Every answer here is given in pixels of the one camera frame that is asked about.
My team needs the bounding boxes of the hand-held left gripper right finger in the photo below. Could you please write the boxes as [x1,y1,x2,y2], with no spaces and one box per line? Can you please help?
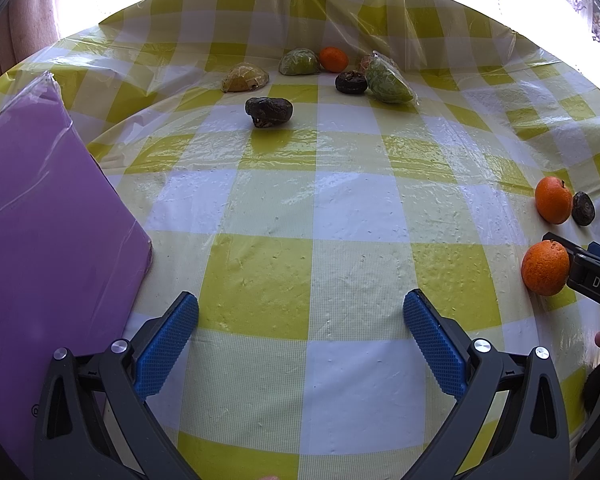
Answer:
[402,288,572,480]

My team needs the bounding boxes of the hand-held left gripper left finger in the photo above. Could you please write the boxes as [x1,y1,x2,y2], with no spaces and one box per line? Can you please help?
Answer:
[32,290,201,480]

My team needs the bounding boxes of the large orange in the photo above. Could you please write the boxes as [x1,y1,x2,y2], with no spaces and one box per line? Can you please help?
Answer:
[521,240,571,296]

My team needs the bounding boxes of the purple cardboard box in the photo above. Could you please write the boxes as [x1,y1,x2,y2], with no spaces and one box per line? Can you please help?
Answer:
[0,71,155,466]

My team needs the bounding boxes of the yellow plastic-wrapped fruit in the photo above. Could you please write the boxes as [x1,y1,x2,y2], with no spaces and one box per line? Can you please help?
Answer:
[221,62,270,93]

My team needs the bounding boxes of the small dark brown fruit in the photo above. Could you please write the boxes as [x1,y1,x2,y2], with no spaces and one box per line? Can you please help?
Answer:
[572,191,596,226]

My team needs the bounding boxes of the orange with stem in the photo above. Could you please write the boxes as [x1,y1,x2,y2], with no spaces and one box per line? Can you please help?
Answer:
[535,176,573,225]

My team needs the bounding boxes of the yellow checked plastic tablecloth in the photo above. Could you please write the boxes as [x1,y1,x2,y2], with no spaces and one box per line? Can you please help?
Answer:
[0,0,600,480]

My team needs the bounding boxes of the dark brown oblong fruit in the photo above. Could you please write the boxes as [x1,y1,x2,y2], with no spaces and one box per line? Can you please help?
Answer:
[245,97,294,128]

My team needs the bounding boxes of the large green plastic-wrapped fruit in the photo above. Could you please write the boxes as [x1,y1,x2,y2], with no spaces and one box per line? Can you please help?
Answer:
[365,51,415,106]

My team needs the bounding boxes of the dark brown round fruit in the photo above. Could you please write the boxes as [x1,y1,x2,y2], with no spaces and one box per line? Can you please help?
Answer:
[335,70,368,95]

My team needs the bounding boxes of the small orange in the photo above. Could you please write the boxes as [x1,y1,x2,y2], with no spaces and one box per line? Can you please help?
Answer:
[319,46,349,73]

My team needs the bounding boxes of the pink curtain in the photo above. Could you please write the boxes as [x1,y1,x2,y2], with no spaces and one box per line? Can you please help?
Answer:
[0,0,76,96]

